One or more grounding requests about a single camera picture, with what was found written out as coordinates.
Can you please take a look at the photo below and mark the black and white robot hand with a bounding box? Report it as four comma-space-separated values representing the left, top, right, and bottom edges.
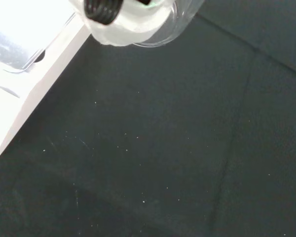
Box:
73, 0, 175, 47

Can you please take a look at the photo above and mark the white electronic balance, steel pan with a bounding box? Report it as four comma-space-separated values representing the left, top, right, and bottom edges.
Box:
0, 0, 91, 159

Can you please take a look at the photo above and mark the black cloth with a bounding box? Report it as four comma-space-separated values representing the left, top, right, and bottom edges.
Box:
0, 0, 296, 237

